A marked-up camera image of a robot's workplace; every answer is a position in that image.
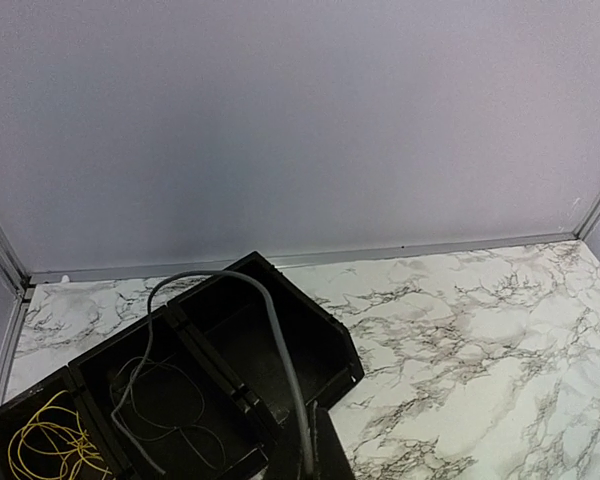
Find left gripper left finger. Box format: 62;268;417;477
263;413;313;480

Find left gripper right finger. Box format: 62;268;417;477
309;405;355;480

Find black three-compartment bin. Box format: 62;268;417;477
0;253;364;479

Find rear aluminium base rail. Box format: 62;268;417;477
29;233;578;286

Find left aluminium frame post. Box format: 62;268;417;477
0;226;30;298

